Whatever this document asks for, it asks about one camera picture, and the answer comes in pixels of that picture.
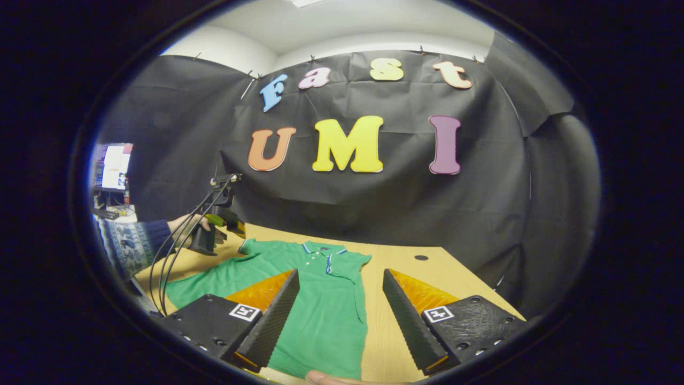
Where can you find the black backdrop cloth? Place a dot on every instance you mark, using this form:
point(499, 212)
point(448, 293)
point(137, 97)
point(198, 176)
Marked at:
point(374, 214)

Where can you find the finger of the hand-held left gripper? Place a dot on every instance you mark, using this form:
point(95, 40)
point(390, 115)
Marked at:
point(231, 220)

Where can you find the cluttered background desk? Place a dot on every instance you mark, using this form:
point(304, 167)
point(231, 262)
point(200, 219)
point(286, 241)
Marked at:
point(115, 166)

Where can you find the green T-shirt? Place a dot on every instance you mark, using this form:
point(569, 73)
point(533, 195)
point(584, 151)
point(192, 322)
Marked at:
point(320, 321)

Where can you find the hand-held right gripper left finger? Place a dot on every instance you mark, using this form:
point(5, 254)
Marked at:
point(272, 326)

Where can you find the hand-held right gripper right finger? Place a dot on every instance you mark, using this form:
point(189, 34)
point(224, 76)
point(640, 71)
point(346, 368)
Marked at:
point(409, 326)

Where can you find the white ceiling light panel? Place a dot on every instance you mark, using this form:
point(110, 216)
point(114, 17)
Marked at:
point(307, 2)

